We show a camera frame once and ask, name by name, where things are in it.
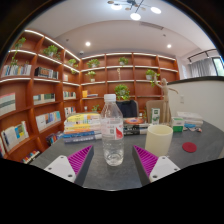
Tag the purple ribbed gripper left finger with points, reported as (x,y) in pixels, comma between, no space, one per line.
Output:
(74,167)

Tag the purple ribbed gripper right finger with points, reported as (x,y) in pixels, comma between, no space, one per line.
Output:
(150,167)

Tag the clear plastic water bottle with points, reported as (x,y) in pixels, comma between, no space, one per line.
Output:
(111,120)

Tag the stack of colourful books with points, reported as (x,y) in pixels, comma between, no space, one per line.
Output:
(82,127)

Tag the red round coaster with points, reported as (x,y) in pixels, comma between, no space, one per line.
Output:
(189,147)

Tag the stack of dark books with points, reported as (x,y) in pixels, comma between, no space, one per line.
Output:
(134,126)

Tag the green white small box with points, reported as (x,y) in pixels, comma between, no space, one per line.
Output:
(177,124)

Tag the green white carton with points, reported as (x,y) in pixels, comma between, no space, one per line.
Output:
(155,116)

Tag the dark office chair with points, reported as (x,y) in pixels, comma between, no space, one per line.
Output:
(128,108)

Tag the wooden artist mannequin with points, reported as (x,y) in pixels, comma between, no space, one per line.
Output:
(165,89)

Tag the potted green plant centre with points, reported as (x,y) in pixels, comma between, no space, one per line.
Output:
(122,92)

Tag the grey window curtain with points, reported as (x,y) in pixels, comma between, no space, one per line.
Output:
(203,68)

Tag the ceiling chandelier lamp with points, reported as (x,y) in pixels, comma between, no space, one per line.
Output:
(134,6)

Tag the wooden wall bookshelf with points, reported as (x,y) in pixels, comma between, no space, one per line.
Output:
(41,82)

